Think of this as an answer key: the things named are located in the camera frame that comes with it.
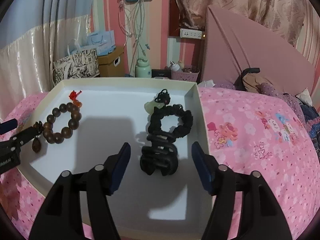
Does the tan cloth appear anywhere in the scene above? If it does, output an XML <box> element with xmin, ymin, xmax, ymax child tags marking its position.
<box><xmin>244</xmin><ymin>74</ymin><xmax>274</xmax><ymax>93</ymax></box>

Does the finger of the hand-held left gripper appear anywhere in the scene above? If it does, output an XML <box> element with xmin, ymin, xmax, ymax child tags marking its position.
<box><xmin>0</xmin><ymin>119</ymin><xmax>18</xmax><ymax>135</ymax></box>
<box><xmin>11</xmin><ymin>125</ymin><xmax>43</xmax><ymax>150</ymax></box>

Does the bundle of hanging cables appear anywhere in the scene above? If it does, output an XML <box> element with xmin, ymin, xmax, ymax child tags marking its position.
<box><xmin>117</xmin><ymin>0</ymin><xmax>150</xmax><ymax>75</ymax></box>

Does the dark knitted blanket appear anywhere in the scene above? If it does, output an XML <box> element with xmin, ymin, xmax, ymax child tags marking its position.
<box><xmin>300</xmin><ymin>104</ymin><xmax>320</xmax><ymax>165</ymax></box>

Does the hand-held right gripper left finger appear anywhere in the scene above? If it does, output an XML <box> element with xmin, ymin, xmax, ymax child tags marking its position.
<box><xmin>28</xmin><ymin>142</ymin><xmax>131</xmax><ymax>240</ymax></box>

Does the jade pendant with black cord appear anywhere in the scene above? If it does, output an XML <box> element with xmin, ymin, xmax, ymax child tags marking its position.
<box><xmin>145</xmin><ymin>89</ymin><xmax>171</xmax><ymax>112</ymax></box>

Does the pale blue gift bag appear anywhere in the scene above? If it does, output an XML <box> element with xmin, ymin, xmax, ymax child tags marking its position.
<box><xmin>87</xmin><ymin>30</ymin><xmax>117</xmax><ymax>57</ymax></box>

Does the black hair claw clip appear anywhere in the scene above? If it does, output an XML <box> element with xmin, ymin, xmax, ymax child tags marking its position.
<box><xmin>139</xmin><ymin>132</ymin><xmax>179</xmax><ymax>177</ymax></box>

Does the white power strip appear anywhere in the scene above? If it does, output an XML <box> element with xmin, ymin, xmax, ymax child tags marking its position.
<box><xmin>179</xmin><ymin>28</ymin><xmax>203</xmax><ymax>40</ymax></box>

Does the white pillow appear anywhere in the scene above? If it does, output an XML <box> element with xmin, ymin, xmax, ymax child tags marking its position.
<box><xmin>296</xmin><ymin>88</ymin><xmax>313</xmax><ymax>106</ymax></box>

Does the pink plastic basket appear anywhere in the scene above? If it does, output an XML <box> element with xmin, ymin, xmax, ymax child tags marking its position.
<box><xmin>171</xmin><ymin>66</ymin><xmax>200</xmax><ymax>82</ymax></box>

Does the white shallow tray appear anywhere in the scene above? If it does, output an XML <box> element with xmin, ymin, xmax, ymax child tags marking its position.
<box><xmin>19</xmin><ymin>76</ymin><xmax>216</xmax><ymax>240</ymax></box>

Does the mint green water bottle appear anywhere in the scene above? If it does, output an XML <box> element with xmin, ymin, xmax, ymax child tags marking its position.
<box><xmin>135</xmin><ymin>58</ymin><xmax>152</xmax><ymax>78</ymax></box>

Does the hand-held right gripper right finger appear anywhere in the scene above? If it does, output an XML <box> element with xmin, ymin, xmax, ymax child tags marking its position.
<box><xmin>191</xmin><ymin>141</ymin><xmax>293</xmax><ymax>240</ymax></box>

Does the pink padded headboard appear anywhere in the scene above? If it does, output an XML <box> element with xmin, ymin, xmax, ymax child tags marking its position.
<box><xmin>204</xmin><ymin>6</ymin><xmax>316</xmax><ymax>93</ymax></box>

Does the brown cardboard box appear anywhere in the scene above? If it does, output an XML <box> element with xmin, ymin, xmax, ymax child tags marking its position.
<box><xmin>97</xmin><ymin>46</ymin><xmax>125</xmax><ymax>78</ymax></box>

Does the purple dotted cloth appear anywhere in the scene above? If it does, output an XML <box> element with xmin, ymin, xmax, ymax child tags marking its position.
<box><xmin>212</xmin><ymin>80</ymin><xmax>305</xmax><ymax>120</ymax></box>

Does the black hair scrunchie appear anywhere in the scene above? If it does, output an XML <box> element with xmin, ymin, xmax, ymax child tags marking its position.
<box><xmin>147</xmin><ymin>104</ymin><xmax>194</xmax><ymax>139</ymax></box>

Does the black garment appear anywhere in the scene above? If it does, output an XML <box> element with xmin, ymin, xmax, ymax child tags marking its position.
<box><xmin>234</xmin><ymin>67</ymin><xmax>260</xmax><ymax>90</ymax></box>

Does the small black device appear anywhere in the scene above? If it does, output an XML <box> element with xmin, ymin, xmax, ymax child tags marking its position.
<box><xmin>151</xmin><ymin>69</ymin><xmax>172</xmax><ymax>78</ymax></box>

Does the black and white tote bag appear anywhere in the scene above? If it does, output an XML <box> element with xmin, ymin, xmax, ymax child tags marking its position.
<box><xmin>52</xmin><ymin>39</ymin><xmax>100</xmax><ymax>85</ymax></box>

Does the brown wooden bead bracelet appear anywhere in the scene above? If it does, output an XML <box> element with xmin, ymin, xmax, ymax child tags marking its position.
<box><xmin>32</xmin><ymin>90</ymin><xmax>83</xmax><ymax>153</ymax></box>

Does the cream satin curtain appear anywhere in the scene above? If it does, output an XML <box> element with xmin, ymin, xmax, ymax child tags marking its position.
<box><xmin>0</xmin><ymin>15</ymin><xmax>92</xmax><ymax>120</ymax></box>

